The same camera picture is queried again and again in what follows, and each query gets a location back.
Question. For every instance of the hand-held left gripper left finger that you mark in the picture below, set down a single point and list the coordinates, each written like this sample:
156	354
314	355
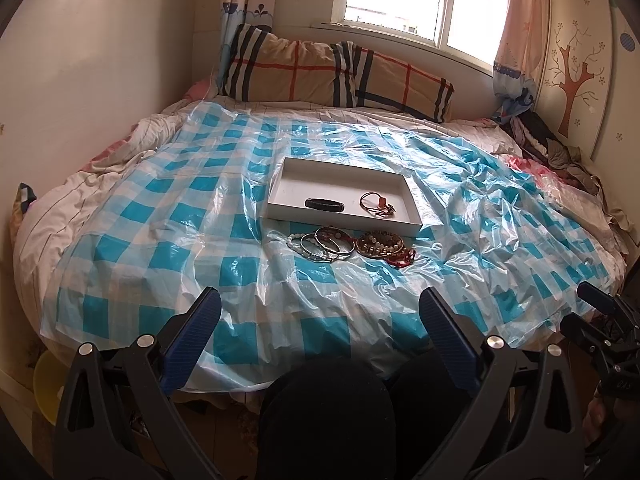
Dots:
195	331

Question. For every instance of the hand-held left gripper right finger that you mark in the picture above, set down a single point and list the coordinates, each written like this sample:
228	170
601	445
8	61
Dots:
447	341

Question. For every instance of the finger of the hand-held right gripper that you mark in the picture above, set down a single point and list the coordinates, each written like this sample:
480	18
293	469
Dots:
580	330
597	296

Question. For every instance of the white cardboard tray box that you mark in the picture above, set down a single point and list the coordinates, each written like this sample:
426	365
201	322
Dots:
320	180

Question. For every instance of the person's right hand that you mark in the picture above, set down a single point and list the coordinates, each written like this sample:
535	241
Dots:
595	422

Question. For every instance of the blue checkered plastic sheet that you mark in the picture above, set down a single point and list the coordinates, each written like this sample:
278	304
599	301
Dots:
200	210

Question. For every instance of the pile of clothes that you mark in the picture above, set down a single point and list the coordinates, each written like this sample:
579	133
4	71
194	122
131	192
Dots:
560	155

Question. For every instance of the yellow plastic basin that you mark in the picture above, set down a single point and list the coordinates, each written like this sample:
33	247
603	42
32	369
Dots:
47	385

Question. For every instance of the small plaid cushion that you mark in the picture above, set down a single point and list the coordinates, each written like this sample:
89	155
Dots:
24	205

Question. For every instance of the white panel with tree decal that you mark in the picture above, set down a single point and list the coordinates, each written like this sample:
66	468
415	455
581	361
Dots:
575	60

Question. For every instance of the pink cloth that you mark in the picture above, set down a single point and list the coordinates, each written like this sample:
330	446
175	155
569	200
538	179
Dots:
200	89

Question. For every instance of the plaid pillow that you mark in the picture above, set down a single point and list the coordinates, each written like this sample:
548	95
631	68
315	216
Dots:
400	85
280	65

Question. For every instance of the window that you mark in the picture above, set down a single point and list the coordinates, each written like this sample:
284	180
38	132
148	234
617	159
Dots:
465	5

